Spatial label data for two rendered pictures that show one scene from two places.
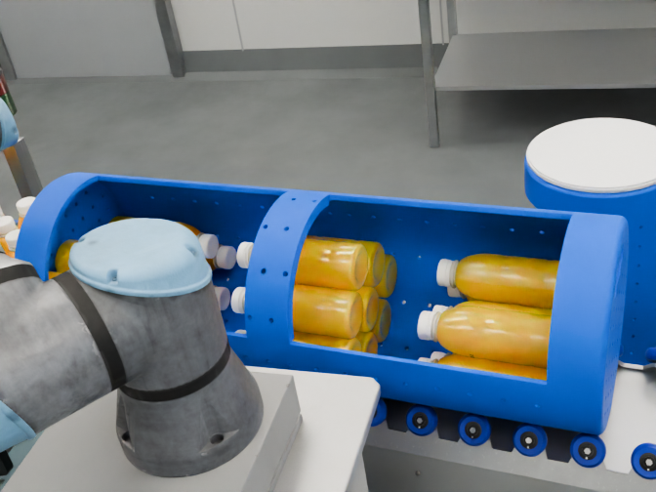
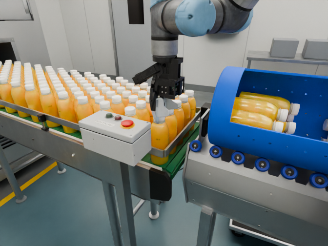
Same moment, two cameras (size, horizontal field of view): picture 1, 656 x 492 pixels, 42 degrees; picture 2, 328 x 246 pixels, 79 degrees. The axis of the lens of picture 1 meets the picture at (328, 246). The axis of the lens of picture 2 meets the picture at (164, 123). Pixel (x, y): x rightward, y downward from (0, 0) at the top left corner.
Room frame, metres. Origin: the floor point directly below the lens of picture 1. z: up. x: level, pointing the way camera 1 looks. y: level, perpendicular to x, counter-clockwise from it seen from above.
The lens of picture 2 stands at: (0.56, 0.62, 1.38)
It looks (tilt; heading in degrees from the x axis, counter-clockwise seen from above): 28 degrees down; 1
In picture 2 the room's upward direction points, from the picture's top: straight up
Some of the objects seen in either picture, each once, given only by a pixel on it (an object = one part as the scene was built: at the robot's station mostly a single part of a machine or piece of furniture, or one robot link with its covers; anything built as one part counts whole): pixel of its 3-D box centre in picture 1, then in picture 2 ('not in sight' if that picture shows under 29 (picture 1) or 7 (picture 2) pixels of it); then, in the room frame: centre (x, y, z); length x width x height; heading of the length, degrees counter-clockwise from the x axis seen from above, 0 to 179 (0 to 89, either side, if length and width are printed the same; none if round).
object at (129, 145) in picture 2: not in sight; (115, 135); (1.09, 0.78, 1.05); 0.20 x 0.10 x 0.10; 63
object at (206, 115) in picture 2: not in sight; (205, 127); (1.26, 0.46, 0.99); 0.10 x 0.02 x 0.12; 153
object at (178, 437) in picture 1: (181, 386); not in sight; (0.66, 0.17, 1.27); 0.15 x 0.15 x 0.10
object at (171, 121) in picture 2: not in sight; (168, 132); (1.23, 0.61, 0.99); 0.07 x 0.07 x 0.17
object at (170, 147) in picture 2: not in sight; (186, 128); (1.29, 0.53, 0.96); 0.40 x 0.01 x 0.03; 153
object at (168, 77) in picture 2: not in sight; (167, 76); (1.15, 0.62, 1.22); 0.09 x 0.08 x 0.12; 63
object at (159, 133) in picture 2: not in sight; (159, 140); (1.16, 0.64, 0.99); 0.07 x 0.07 x 0.17
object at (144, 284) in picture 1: (144, 298); not in sight; (0.66, 0.18, 1.38); 0.13 x 0.12 x 0.14; 121
